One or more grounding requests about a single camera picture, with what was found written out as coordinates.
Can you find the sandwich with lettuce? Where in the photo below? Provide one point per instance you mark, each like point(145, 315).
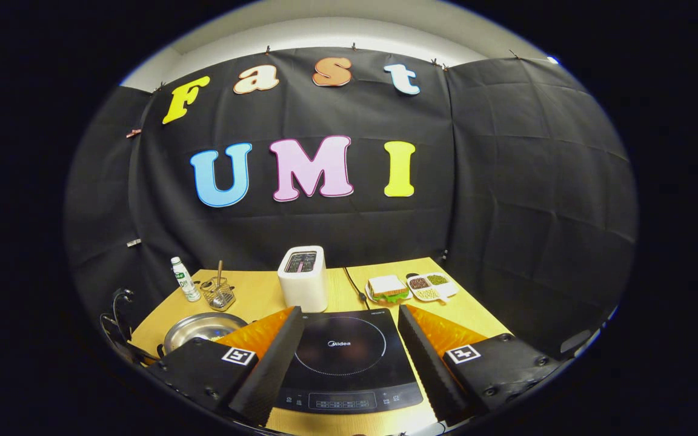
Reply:
point(387, 286)

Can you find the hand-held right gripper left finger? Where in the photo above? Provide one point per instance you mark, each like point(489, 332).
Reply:
point(273, 370)

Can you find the white divided dish of beans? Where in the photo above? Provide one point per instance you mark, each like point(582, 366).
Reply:
point(434, 286)

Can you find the white bottle with green label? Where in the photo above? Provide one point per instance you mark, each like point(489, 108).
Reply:
point(186, 281)

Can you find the white toaster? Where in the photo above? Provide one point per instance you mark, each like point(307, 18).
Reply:
point(303, 284)

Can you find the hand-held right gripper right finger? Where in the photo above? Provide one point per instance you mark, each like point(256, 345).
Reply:
point(428, 363)

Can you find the black induction cooktop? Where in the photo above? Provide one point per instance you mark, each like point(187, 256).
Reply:
point(343, 348)

